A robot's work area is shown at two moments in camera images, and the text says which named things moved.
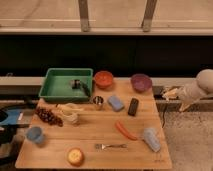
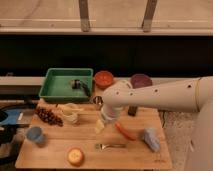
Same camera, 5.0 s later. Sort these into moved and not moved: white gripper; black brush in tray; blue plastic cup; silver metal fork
Moved: white gripper
Not moved: black brush in tray; blue plastic cup; silver metal fork
